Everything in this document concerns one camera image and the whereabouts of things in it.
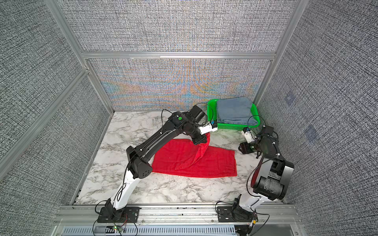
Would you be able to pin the folded grey-blue cloth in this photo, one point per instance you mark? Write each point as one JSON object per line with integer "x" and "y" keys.
{"x": 235, "y": 111}

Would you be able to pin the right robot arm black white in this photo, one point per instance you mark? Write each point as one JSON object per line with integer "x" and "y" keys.
{"x": 269, "y": 181}

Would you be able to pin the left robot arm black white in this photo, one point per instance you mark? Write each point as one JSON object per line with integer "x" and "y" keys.
{"x": 138, "y": 167}

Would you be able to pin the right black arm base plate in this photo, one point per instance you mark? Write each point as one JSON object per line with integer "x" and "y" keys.
{"x": 226, "y": 214}

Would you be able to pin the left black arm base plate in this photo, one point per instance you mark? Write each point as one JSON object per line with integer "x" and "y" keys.
{"x": 127, "y": 214}

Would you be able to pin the red long pants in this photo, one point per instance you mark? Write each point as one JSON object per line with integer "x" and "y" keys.
{"x": 180, "y": 157}

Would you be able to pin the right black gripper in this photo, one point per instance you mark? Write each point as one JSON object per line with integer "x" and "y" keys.
{"x": 245, "y": 148}

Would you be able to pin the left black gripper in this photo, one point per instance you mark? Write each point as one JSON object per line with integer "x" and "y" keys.
{"x": 201, "y": 139}

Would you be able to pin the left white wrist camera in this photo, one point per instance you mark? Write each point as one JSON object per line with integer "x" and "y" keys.
{"x": 212, "y": 126}

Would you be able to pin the aluminium front rail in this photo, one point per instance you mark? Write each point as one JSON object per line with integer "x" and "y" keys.
{"x": 182, "y": 214}

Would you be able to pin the green plastic basket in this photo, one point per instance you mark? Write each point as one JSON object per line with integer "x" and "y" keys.
{"x": 212, "y": 116}

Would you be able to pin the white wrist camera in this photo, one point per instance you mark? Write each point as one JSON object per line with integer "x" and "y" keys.
{"x": 248, "y": 135}
{"x": 212, "y": 126}

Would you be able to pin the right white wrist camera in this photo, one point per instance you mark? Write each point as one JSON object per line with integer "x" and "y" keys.
{"x": 248, "y": 135}

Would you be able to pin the aluminium cage frame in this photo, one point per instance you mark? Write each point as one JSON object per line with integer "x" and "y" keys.
{"x": 81, "y": 81}

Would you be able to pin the white slotted cable duct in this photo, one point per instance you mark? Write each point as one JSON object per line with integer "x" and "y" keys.
{"x": 152, "y": 230}

